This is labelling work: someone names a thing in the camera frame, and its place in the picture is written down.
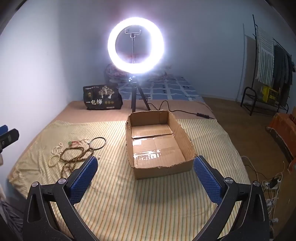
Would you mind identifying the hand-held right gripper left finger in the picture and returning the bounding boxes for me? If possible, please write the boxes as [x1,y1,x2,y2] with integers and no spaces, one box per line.
[22,156,99,241]

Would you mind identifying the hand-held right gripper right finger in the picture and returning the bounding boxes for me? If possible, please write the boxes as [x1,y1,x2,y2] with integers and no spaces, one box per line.
[193,156,271,241]

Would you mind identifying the brown bead necklace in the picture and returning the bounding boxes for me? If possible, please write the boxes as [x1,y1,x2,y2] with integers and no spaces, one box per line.
[60,146,93,178]

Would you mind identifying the black bangle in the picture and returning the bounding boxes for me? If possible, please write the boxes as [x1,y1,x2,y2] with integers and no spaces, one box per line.
[89,137,107,151]

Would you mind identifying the red string green pendant bracelet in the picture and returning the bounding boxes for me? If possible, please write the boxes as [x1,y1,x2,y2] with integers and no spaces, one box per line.
[68,139,90,147]

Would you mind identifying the white bead bracelet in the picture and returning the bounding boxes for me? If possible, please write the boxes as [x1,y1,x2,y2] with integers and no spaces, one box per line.
[48,142,65,166]

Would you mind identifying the cardboard box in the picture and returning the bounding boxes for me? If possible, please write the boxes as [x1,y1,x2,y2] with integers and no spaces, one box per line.
[125,111,197,180]

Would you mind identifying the striped yellow cloth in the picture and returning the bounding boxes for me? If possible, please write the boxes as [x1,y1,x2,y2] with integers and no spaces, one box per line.
[8,119,246,241]

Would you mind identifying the bed with tan sheet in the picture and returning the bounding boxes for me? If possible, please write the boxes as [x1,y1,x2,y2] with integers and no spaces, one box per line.
[55,99,216,123]

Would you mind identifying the white power strip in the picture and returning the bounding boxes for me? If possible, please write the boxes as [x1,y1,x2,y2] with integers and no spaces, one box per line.
[263,178,283,189]

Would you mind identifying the black printed bag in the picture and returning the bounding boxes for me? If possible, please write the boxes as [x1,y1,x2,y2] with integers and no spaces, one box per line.
[83,84,123,111]

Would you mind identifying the orange box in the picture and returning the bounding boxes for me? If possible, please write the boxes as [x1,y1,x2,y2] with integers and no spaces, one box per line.
[266,113,296,163]

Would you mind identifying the black tripod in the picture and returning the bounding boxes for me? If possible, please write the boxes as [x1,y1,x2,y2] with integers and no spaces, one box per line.
[128,75,151,113]

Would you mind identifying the black clothes rack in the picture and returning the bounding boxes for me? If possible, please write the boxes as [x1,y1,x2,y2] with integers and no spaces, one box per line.
[240,14,296,117]

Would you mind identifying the yellow box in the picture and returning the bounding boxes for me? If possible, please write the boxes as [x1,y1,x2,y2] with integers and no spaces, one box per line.
[261,85,279,104]

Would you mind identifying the dark bundled blanket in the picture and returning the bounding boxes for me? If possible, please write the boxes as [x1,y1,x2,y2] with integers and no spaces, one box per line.
[105,64,130,84]

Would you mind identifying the dark hanging clothes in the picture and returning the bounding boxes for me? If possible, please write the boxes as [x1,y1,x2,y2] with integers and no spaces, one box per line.
[273,44,296,100]

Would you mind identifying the striped hanging towel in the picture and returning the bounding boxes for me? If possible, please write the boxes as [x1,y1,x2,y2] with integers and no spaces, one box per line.
[255,26,275,85]

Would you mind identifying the phone holder clamp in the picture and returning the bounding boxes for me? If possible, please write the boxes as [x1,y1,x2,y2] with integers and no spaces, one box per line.
[125,28,142,38]

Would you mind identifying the black ring light cable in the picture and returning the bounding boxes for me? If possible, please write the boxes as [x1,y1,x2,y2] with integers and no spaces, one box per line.
[148,100,216,120]

